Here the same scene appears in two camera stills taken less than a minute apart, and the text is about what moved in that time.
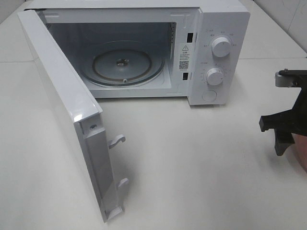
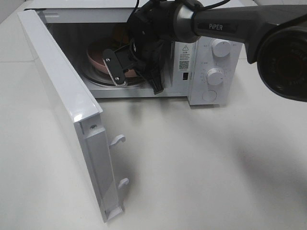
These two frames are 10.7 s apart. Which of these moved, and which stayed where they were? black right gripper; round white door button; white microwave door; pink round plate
Moved: black right gripper; pink round plate
Stayed: round white door button; white microwave door
